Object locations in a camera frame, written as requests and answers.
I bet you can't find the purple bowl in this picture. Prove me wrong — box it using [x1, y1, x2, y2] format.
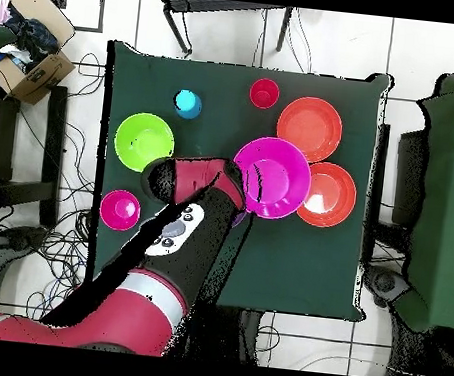
[231, 209, 249, 230]

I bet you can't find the large pink bowl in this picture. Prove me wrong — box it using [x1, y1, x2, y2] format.
[226, 133, 316, 225]

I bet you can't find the light blue cup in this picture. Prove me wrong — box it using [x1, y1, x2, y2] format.
[172, 88, 205, 122]

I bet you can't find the green bowl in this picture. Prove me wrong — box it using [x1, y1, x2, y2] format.
[110, 109, 178, 177]

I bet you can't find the red cup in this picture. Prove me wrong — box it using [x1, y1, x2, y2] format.
[248, 76, 283, 111]

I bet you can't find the orange bowl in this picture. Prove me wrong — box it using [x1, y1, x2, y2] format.
[272, 93, 347, 167]
[295, 159, 361, 231]

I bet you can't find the small crimson bowl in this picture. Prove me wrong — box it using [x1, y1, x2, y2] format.
[97, 187, 144, 234]

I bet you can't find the dark green tablecloth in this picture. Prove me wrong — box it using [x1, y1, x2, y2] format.
[80, 39, 394, 325]

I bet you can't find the black cabinet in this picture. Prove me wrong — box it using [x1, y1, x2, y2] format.
[389, 127, 431, 229]

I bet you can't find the black caster leg with knob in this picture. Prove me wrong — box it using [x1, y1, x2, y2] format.
[0, 221, 53, 267]
[360, 262, 415, 313]

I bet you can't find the cardboard box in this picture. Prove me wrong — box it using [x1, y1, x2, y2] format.
[0, 0, 84, 109]

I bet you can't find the tangle of black cables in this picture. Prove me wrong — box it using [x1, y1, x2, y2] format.
[0, 43, 117, 327]

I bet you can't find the black bench frame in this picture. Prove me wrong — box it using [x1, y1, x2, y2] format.
[0, 79, 72, 228]

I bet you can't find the black metal chair frame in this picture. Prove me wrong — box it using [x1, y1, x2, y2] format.
[153, 0, 295, 67]

